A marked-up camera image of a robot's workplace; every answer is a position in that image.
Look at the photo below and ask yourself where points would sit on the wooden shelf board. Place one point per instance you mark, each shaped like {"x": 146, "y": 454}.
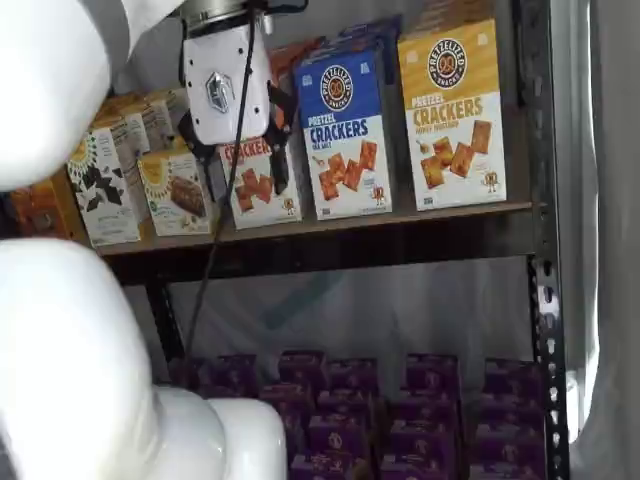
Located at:
{"x": 402, "y": 216}

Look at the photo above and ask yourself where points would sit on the Simple Mills almond bars box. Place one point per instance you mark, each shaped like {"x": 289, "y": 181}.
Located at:
{"x": 170, "y": 200}

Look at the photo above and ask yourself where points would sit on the purple Annie's snack box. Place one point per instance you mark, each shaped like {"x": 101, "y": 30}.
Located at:
{"x": 512, "y": 410}
{"x": 339, "y": 435}
{"x": 352, "y": 374}
{"x": 202, "y": 372}
{"x": 330, "y": 467}
{"x": 345, "y": 404}
{"x": 425, "y": 406}
{"x": 507, "y": 471}
{"x": 417, "y": 469}
{"x": 237, "y": 370}
{"x": 302, "y": 367}
{"x": 287, "y": 400}
{"x": 421, "y": 440}
{"x": 514, "y": 376}
{"x": 509, "y": 444}
{"x": 432, "y": 371}
{"x": 235, "y": 391}

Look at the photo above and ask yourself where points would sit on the Simple Mills sweet thins box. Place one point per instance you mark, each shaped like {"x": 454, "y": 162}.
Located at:
{"x": 131, "y": 137}
{"x": 100, "y": 190}
{"x": 172, "y": 100}
{"x": 150, "y": 117}

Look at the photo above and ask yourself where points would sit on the orange white pretzel crackers box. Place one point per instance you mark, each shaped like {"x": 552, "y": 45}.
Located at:
{"x": 255, "y": 195}
{"x": 300, "y": 50}

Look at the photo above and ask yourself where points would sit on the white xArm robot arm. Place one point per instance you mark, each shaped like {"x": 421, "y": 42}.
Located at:
{"x": 50, "y": 75}

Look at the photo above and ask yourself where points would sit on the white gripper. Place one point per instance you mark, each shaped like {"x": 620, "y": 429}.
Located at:
{"x": 225, "y": 90}

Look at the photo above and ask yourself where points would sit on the plain orange box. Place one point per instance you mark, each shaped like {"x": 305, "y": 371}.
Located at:
{"x": 40, "y": 210}

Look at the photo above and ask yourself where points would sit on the yellow white pretzel crackers box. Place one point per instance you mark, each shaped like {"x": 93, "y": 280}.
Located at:
{"x": 450, "y": 125}

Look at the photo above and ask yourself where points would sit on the black metal shelf frame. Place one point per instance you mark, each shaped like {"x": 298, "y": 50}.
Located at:
{"x": 350, "y": 252}

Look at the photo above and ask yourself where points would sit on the white backdrop sheet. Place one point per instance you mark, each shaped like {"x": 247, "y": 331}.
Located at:
{"x": 350, "y": 310}

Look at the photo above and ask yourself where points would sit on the blue white pretzel crackers box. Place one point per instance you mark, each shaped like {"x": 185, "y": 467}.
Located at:
{"x": 345, "y": 140}
{"x": 350, "y": 45}
{"x": 372, "y": 27}

